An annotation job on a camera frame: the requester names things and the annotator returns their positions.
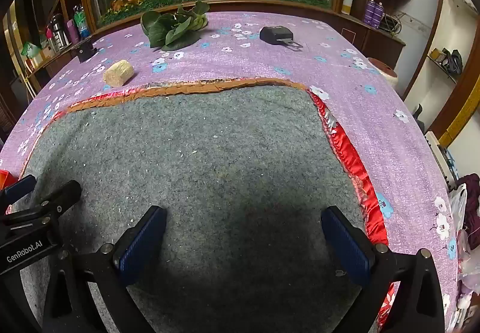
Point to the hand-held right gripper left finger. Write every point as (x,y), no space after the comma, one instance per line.
(144,239)

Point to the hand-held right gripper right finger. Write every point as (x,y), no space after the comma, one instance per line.
(347,247)

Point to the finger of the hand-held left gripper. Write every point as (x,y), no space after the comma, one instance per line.
(20,186)
(56,202)

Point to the grey felt mat red trim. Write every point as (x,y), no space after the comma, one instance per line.
(225,168)

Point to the green packet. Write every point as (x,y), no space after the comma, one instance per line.
(30,49)

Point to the dark purple cloth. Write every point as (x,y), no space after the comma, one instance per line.
(470,187)

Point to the small potato on cloth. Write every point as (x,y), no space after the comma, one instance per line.
(118,73)

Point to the black cylindrical holder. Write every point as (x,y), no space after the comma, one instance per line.
(85,51)

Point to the black and silver thermos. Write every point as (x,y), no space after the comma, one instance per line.
(59,31)

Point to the pink bottle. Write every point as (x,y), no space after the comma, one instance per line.
(72,31)

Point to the green labelled plastic bottle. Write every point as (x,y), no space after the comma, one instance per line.
(80,22)

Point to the round stool with red top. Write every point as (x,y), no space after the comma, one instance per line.
(382,69)

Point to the green leafy vegetable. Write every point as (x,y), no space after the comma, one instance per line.
(168,29)

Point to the purple floral tablecloth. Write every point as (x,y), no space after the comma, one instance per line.
(262,55)

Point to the black bag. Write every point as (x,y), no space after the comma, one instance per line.
(453,61)

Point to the black car key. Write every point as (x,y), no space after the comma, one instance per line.
(273,34)

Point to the purple spray can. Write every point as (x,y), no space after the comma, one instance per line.
(378,16)
(370,12)

